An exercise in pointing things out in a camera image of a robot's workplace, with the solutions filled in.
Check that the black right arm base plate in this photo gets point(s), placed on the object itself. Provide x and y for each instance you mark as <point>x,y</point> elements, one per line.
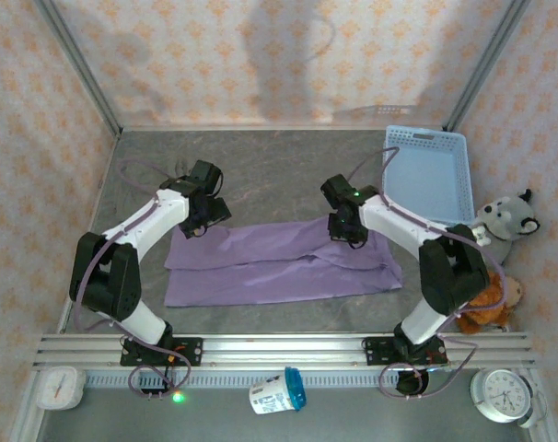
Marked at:
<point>375,350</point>

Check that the purple cloth garment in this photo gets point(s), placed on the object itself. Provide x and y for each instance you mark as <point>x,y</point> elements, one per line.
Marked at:
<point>270,276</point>

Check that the white cup with blue lid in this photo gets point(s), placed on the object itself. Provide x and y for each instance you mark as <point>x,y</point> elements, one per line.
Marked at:
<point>270,398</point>

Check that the white round alarm clock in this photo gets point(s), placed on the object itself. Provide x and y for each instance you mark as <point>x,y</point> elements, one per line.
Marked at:
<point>504,393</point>

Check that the light blue plastic basket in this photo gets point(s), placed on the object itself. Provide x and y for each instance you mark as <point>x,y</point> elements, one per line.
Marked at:
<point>426,175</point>

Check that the aluminium frame post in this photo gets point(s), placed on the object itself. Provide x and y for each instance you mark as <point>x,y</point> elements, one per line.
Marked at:
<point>481,64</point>
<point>83,76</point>

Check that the aluminium mounting rail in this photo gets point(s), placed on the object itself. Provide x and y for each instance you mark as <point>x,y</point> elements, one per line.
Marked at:
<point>283,347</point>

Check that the brown bear plush toy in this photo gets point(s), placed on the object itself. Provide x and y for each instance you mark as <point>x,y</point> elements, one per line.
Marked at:
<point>491,313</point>

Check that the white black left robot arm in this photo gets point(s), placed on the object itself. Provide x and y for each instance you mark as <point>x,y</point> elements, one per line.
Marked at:
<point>141,225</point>

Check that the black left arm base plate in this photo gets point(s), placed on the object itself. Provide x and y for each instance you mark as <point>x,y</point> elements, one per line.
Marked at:
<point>189,350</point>

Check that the grey husky plush toy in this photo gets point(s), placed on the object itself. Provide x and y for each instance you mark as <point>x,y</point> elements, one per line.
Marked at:
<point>509,216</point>

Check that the white square timer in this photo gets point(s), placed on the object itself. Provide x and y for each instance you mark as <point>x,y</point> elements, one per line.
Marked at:
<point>60,387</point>

